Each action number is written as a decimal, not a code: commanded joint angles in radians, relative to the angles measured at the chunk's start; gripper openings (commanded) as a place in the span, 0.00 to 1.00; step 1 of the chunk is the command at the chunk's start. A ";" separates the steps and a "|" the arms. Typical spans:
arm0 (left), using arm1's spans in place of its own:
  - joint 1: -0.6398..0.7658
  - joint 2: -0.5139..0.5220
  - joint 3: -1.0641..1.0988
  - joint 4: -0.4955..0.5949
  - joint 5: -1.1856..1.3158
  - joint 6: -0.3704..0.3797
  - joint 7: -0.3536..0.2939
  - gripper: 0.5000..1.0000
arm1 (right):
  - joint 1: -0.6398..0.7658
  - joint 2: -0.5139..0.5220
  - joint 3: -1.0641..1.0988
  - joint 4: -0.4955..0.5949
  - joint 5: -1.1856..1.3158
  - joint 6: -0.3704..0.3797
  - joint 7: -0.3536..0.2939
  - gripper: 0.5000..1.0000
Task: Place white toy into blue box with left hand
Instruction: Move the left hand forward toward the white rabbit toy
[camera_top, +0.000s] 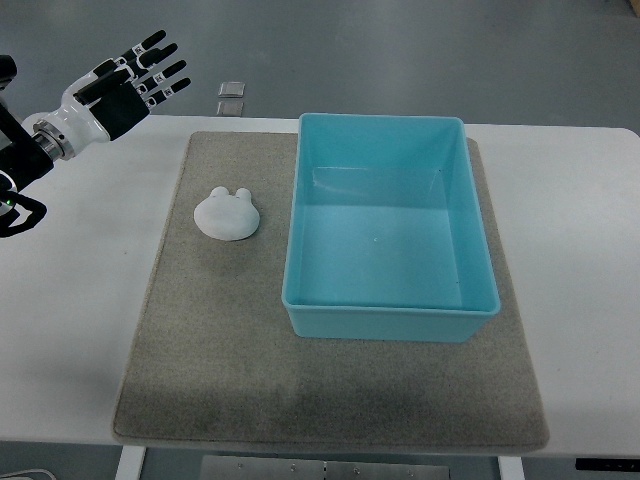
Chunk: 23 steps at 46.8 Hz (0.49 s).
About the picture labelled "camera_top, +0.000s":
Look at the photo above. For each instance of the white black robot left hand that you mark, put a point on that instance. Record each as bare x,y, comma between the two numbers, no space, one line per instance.
112,99

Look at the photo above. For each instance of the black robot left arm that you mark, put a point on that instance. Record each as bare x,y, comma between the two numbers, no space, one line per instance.
23,161

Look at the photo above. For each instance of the blue plastic box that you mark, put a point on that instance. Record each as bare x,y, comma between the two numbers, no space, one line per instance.
387,239

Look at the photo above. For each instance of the lower metal floor plate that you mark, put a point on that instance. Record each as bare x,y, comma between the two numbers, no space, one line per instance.
226,108

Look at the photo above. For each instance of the metal floor plate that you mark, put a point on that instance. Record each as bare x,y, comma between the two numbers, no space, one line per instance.
231,89
226,108

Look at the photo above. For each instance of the upper metal floor plate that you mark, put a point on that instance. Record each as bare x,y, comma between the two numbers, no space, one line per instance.
231,89

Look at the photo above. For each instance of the grey felt mat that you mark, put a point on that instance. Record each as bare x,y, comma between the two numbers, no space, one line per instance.
215,362

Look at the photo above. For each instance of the white table leg left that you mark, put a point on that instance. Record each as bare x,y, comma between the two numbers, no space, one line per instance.
131,463

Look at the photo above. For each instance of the white table leg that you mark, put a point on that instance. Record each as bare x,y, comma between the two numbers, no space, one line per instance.
131,463
511,468

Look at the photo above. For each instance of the white table leg right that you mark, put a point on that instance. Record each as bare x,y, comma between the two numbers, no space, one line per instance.
511,468

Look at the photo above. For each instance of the black control panel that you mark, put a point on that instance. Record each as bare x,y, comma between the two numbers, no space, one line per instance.
607,465

